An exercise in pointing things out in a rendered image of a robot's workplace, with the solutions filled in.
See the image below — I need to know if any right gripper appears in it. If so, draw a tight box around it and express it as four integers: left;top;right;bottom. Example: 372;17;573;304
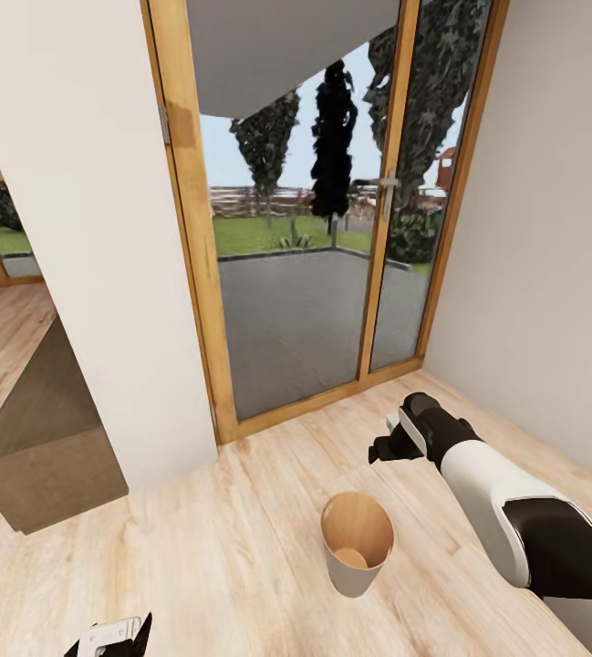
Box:
368;428;424;464

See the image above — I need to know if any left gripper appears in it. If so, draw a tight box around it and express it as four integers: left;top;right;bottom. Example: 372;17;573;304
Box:
66;612;152;657

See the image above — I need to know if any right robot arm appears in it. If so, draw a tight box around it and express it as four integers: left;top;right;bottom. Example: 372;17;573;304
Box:
368;393;592;653

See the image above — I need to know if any trash can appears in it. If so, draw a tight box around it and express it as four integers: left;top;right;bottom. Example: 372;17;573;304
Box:
320;490;395;598

